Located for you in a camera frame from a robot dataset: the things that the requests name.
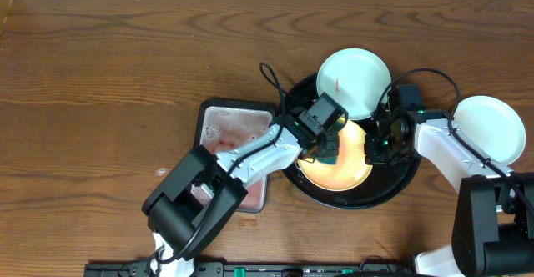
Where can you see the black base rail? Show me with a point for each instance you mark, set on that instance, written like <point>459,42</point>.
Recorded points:
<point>217,269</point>

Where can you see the light blue plate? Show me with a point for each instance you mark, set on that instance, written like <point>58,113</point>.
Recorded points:
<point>355,78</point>
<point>493,126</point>

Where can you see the green yellow sponge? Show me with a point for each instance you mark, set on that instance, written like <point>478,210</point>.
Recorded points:
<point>330,160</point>

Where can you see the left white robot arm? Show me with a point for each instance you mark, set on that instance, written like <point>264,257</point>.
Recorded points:
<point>196,199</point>

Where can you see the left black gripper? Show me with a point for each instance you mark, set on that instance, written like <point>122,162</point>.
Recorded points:
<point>325,147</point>

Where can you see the yellow plate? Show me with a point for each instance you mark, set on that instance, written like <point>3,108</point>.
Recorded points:
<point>350,169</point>

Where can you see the round black tray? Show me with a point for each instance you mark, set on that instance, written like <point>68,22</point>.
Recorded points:
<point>382,184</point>

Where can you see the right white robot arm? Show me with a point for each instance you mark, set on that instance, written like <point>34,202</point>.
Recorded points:
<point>493,226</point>

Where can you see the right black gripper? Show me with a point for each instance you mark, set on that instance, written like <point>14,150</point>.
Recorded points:
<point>373,154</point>

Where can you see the rectangular soapy metal tray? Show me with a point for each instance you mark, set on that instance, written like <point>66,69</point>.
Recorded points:
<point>226,124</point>

